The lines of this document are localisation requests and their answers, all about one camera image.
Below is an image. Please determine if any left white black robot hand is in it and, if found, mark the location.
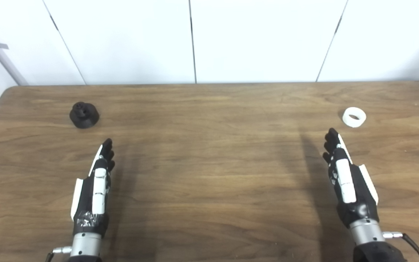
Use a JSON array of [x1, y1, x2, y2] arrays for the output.
[[71, 138, 116, 239]]

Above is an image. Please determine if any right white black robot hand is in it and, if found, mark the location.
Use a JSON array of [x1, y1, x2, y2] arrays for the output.
[[322, 127, 380, 229]]

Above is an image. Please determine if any white plastic ring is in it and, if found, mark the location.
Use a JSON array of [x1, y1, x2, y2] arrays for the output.
[[342, 107, 367, 128]]

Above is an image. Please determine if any round black plastic part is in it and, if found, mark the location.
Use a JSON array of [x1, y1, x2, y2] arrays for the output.
[[69, 102, 100, 129]]

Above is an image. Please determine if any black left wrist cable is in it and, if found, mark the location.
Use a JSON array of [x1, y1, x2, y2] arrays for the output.
[[45, 246, 73, 262]]

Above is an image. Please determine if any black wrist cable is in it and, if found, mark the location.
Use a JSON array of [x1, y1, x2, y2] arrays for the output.
[[45, 246, 73, 262], [383, 231, 419, 262]]

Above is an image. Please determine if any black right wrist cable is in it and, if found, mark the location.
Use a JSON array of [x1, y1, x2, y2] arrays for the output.
[[383, 231, 419, 262]]

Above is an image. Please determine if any grey wall corner strip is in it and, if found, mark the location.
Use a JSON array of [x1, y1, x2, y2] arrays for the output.
[[0, 16, 28, 86]]

